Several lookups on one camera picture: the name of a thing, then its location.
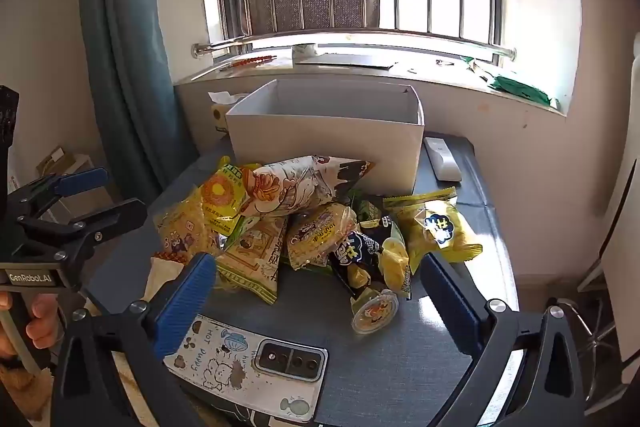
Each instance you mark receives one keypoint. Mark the smartphone with cartoon case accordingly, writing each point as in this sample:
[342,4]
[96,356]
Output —
[255,379]

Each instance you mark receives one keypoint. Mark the tissue pack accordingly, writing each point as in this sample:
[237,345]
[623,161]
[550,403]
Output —
[222,102]

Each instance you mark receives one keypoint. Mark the white cardboard box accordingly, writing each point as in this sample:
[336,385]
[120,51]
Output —
[377,121]

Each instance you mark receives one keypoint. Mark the beige cartoon snack bag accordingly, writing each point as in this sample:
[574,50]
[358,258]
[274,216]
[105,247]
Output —
[252,261]

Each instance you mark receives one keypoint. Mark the green pea snack bag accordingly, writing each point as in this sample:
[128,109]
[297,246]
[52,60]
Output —
[366,206]

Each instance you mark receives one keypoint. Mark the yellow ring snack bag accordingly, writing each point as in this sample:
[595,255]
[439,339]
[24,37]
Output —
[224,194]

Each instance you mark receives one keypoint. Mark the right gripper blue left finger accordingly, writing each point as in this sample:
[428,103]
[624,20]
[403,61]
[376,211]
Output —
[177,303]

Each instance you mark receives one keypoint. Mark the yellow biscuit pack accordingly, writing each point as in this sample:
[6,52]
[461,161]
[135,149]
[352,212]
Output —
[316,233]

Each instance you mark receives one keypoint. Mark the clear jelly cup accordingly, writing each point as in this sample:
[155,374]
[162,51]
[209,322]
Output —
[373,310]

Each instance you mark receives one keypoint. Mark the green cloth on sill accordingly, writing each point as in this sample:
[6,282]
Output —
[520,90]

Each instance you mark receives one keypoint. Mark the white remote control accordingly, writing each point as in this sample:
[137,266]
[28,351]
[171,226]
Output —
[443,163]

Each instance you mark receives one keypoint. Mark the clear yellow cracker pack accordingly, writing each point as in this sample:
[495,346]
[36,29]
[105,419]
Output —
[184,231]

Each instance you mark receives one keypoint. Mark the teal curtain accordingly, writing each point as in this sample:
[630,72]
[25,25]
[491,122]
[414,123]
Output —
[144,135]

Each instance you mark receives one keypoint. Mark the metal window railing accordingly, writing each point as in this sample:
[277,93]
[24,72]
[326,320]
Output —
[385,37]

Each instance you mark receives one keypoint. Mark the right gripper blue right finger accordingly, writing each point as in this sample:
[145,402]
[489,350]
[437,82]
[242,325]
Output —
[457,300]

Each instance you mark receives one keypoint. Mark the yellow chip bag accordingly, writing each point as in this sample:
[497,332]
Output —
[432,223]

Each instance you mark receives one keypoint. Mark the metal chair base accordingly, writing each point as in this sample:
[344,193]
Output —
[598,353]

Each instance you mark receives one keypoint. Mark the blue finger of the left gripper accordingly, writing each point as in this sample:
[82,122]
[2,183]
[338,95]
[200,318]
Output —
[80,182]

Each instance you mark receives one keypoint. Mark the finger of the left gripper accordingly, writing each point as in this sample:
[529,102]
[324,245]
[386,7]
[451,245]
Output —
[113,221]

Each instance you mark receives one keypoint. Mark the red beads on sill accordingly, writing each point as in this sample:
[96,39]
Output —
[253,61]

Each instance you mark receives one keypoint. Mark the white cartoon snack bag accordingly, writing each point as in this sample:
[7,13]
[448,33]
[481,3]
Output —
[289,186]

